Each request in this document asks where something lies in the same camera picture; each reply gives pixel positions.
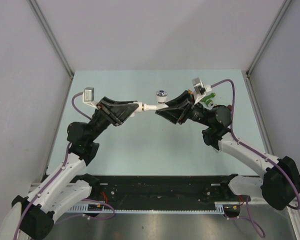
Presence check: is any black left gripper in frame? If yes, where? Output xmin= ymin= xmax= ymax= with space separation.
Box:
xmin=87 ymin=96 xmax=138 ymax=142

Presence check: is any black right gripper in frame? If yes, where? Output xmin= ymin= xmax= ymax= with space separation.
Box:
xmin=155 ymin=90 xmax=213 ymax=128

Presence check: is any grey white water faucet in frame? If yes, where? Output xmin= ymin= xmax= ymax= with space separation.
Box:
xmin=141 ymin=90 xmax=168 ymax=112

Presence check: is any white elbow pipe fitting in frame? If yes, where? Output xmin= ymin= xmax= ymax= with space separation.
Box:
xmin=130 ymin=101 xmax=143 ymax=118

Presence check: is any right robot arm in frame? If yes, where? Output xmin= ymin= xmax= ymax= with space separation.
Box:
xmin=156 ymin=91 xmax=300 ymax=210

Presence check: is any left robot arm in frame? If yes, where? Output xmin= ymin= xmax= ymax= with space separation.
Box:
xmin=12 ymin=92 xmax=168 ymax=240

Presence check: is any green water faucet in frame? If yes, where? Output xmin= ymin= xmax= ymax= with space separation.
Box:
xmin=201 ymin=92 xmax=216 ymax=108

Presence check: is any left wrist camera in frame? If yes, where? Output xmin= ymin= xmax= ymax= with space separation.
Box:
xmin=82 ymin=87 xmax=98 ymax=109

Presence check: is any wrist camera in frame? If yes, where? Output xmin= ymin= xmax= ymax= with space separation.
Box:
xmin=82 ymin=87 xmax=98 ymax=109
xmin=192 ymin=77 xmax=212 ymax=105

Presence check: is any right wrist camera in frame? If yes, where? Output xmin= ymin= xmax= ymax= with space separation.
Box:
xmin=192 ymin=77 xmax=212 ymax=105

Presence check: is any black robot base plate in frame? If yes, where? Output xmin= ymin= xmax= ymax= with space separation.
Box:
xmin=71 ymin=174 xmax=243 ymax=210

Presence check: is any white slotted cable duct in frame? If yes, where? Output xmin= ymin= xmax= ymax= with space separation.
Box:
xmin=66 ymin=202 xmax=241 ymax=215

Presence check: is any aluminium frame post left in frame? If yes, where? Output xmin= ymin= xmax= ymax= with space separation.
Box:
xmin=26 ymin=0 xmax=74 ymax=80

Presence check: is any aluminium frame post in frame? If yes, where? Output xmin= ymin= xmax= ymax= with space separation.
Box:
xmin=245 ymin=0 xmax=294 ymax=77
xmin=26 ymin=0 xmax=74 ymax=80

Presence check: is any aluminium frame post right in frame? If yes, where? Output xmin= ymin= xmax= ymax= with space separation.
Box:
xmin=245 ymin=0 xmax=294 ymax=77

